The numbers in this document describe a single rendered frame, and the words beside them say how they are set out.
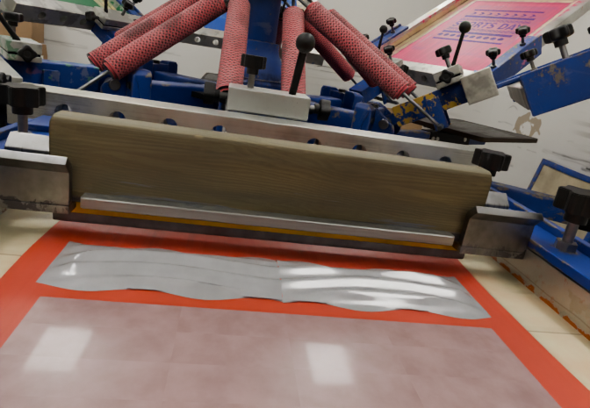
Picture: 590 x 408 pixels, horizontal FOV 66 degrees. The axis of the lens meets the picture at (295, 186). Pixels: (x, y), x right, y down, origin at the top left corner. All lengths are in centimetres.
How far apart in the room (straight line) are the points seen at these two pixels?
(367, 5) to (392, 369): 449
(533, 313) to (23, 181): 45
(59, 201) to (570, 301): 45
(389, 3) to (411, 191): 437
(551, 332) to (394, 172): 19
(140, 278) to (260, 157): 14
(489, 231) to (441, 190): 6
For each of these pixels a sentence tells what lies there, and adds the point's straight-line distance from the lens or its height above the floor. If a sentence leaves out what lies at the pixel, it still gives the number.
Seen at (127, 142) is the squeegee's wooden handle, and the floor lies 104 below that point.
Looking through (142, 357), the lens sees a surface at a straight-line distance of 30.
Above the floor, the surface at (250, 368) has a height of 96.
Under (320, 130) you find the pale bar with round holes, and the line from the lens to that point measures 65.
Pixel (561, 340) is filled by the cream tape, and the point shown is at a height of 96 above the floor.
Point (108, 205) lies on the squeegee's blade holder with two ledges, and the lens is 42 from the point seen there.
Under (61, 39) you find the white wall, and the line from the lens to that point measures 481.
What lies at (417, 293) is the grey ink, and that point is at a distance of 42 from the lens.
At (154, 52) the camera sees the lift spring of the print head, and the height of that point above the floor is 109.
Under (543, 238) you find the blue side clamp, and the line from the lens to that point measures 53.
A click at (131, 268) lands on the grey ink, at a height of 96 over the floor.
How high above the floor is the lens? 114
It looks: 17 degrees down
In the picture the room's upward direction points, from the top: 10 degrees clockwise
